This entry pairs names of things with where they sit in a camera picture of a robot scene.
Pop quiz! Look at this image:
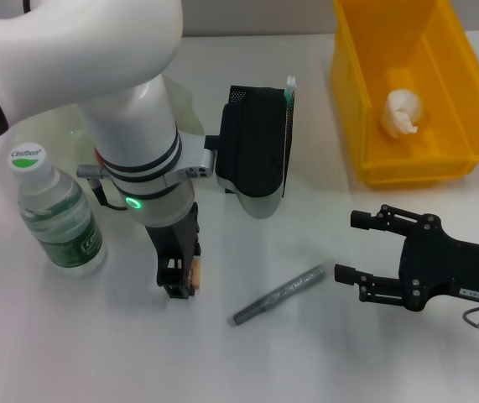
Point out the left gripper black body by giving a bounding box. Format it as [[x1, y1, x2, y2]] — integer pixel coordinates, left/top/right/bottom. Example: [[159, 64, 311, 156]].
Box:
[[144, 202, 203, 275]]

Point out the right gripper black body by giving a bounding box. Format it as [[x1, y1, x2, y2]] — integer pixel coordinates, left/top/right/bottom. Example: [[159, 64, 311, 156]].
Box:
[[398, 212, 479, 314]]

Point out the tan eraser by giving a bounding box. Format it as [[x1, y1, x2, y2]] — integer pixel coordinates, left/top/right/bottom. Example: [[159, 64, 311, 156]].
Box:
[[190, 258, 203, 291]]

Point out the grey marker pen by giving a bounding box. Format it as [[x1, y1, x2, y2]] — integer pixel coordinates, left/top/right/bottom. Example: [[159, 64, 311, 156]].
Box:
[[227, 262, 328, 328]]

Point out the white paper ball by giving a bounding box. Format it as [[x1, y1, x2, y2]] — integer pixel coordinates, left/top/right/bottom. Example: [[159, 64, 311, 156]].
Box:
[[380, 87, 425, 138]]

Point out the clear green-label water bottle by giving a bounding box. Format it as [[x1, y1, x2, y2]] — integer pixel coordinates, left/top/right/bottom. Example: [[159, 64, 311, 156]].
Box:
[[7, 141, 108, 277]]

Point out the green utility knife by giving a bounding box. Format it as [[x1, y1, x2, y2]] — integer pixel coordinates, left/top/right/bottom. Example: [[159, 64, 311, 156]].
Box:
[[283, 75, 298, 111]]

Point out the black mesh pen holder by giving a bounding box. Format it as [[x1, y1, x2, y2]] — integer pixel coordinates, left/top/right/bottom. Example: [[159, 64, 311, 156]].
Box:
[[229, 85, 298, 199]]

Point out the green glass fruit plate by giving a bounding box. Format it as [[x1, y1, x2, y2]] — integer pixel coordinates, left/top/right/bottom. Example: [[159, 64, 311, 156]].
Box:
[[12, 77, 206, 211]]

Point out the yellow plastic bin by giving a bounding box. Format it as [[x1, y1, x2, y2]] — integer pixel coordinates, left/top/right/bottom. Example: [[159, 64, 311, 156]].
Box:
[[330, 0, 479, 190]]

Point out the left wrist cable connector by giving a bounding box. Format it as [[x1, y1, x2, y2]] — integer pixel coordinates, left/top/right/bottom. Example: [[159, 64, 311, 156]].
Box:
[[76, 164, 129, 210]]

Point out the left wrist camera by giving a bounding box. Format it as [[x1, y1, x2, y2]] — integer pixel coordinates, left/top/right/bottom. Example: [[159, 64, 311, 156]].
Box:
[[165, 86, 294, 220]]

